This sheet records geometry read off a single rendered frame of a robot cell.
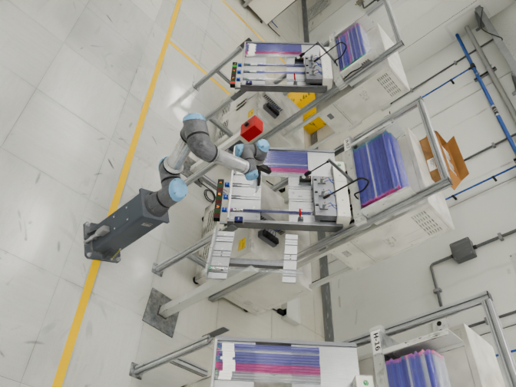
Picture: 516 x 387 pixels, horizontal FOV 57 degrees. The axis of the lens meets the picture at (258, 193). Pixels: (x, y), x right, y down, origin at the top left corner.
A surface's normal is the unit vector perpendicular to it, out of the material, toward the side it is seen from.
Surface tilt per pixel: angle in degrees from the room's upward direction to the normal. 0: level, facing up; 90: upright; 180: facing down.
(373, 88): 90
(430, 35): 90
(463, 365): 90
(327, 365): 45
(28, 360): 0
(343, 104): 90
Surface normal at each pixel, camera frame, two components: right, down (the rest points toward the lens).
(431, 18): -0.03, 0.73
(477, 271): -0.68, -0.51
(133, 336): 0.73, -0.45
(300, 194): 0.04, -0.68
